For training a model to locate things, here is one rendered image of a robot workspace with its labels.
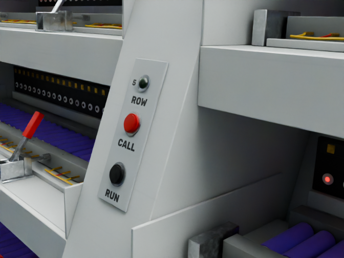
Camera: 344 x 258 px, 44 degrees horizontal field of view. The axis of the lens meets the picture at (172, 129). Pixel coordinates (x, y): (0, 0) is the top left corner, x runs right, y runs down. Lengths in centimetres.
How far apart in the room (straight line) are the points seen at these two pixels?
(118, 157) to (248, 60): 14
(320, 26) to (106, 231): 23
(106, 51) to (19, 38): 19
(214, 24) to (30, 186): 31
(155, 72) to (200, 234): 13
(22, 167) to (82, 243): 20
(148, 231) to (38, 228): 16
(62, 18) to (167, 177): 29
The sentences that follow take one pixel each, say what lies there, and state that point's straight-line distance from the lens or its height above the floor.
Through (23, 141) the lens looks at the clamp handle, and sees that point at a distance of 55.
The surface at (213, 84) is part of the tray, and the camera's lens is 31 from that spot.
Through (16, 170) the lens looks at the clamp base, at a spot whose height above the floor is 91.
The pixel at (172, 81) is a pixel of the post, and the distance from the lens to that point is 33.
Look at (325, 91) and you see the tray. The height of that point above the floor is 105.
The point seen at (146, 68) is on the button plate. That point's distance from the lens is 35.
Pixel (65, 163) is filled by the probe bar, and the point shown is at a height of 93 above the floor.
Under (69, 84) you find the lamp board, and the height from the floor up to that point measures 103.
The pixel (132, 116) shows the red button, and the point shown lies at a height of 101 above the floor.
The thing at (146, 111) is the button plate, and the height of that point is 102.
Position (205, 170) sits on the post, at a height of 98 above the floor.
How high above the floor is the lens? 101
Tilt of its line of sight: 1 degrees down
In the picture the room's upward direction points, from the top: 16 degrees clockwise
